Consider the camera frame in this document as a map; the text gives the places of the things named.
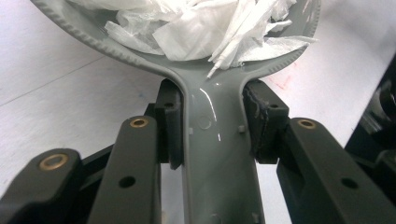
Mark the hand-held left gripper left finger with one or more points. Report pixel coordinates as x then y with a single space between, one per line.
170 124

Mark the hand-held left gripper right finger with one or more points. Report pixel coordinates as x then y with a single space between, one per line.
266 124

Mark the grey dustpan with orange edge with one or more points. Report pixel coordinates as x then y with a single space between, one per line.
214 140

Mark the pile of white paper scraps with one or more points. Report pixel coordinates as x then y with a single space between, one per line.
199 28

